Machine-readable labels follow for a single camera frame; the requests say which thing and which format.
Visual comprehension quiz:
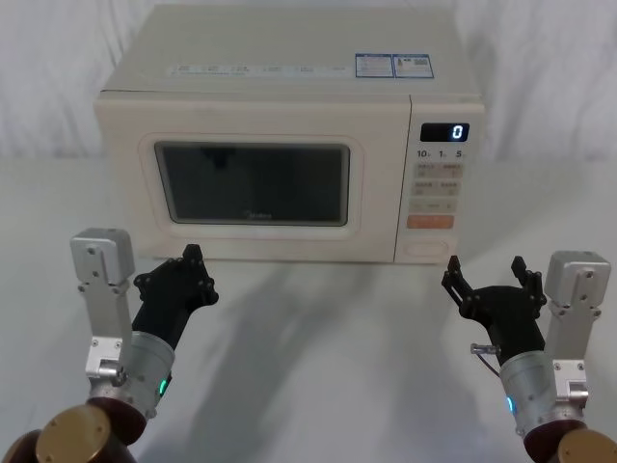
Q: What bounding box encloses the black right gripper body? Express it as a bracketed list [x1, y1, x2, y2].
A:
[460, 283, 550, 367]

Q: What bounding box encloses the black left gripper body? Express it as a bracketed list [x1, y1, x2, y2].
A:
[129, 283, 207, 349]

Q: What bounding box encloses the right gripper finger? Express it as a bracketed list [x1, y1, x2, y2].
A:
[510, 256, 549, 310]
[442, 255, 483, 319]

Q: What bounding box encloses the thin dark cable silver plug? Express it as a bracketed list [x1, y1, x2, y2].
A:
[470, 341, 505, 375]

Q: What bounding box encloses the cream microwave oven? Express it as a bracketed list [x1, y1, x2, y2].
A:
[93, 3, 486, 265]

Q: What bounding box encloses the white table cloth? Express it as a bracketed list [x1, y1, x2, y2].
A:
[0, 144, 617, 463]

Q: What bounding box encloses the white curtain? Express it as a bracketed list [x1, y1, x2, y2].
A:
[0, 0, 617, 160]

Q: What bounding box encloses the oven control panel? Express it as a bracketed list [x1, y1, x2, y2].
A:
[392, 94, 486, 265]

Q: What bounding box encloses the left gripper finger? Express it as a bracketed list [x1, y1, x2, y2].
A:
[133, 244, 198, 299]
[190, 244, 221, 308]

